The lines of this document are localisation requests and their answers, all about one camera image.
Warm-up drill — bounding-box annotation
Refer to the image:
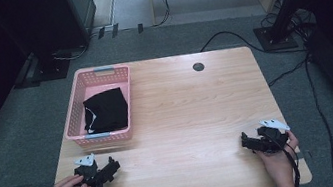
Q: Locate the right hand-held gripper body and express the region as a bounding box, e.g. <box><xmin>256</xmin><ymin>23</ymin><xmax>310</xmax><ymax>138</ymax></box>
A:
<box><xmin>254</xmin><ymin>115</ymin><xmax>295</xmax><ymax>157</ymax></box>

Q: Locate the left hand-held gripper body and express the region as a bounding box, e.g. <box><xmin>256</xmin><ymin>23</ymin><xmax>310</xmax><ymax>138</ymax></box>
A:
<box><xmin>70</xmin><ymin>151</ymin><xmax>113</xmax><ymax>187</ymax></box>

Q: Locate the black cloth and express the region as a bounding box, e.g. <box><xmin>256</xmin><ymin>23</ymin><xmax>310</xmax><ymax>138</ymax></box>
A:
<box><xmin>79</xmin><ymin>86</ymin><xmax>133</xmax><ymax>137</ymax></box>

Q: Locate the pink plastic basket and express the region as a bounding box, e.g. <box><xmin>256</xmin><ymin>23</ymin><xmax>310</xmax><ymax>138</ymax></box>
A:
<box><xmin>54</xmin><ymin>62</ymin><xmax>142</xmax><ymax>150</ymax></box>

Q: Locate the person's right hand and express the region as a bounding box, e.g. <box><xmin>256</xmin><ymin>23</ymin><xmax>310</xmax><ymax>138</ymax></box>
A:
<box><xmin>252</xmin><ymin>129</ymin><xmax>306</xmax><ymax>187</ymax></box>

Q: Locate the round grey table grommet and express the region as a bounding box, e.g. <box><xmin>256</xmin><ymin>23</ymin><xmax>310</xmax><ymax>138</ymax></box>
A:
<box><xmin>191</xmin><ymin>61</ymin><xmax>206</xmax><ymax>73</ymax></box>

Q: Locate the black cabinet on stand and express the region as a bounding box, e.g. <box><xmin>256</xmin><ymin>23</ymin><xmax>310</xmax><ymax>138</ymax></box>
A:
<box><xmin>0</xmin><ymin>0</ymin><xmax>104</xmax><ymax>67</ymax></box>

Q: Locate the right hand-held gripper cable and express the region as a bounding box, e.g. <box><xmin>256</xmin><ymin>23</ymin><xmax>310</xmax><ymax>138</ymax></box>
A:
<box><xmin>279</xmin><ymin>140</ymin><xmax>304</xmax><ymax>187</ymax></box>

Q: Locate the long black floor cable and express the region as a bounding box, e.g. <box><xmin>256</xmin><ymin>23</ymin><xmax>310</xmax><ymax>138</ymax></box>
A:
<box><xmin>303</xmin><ymin>55</ymin><xmax>333</xmax><ymax>187</ymax></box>

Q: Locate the short black floor cable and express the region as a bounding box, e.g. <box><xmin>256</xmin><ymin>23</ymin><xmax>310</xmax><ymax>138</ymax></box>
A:
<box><xmin>264</xmin><ymin>55</ymin><xmax>316</xmax><ymax>88</ymax></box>

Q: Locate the black stand base plate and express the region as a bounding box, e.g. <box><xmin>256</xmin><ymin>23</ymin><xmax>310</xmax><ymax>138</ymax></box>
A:
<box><xmin>252</xmin><ymin>20</ymin><xmax>301</xmax><ymax>56</ymax></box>

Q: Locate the curved black floor cable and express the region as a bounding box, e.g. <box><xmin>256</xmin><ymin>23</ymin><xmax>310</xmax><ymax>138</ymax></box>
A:
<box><xmin>197</xmin><ymin>18</ymin><xmax>310</xmax><ymax>69</ymax></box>

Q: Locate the white floor cable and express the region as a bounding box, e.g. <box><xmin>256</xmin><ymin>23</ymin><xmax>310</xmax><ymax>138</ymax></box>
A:
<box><xmin>51</xmin><ymin>43</ymin><xmax>92</xmax><ymax>64</ymax></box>

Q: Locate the black floor base plate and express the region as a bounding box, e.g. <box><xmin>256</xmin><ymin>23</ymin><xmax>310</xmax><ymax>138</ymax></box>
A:
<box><xmin>9</xmin><ymin>47</ymin><xmax>75</xmax><ymax>90</ymax></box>

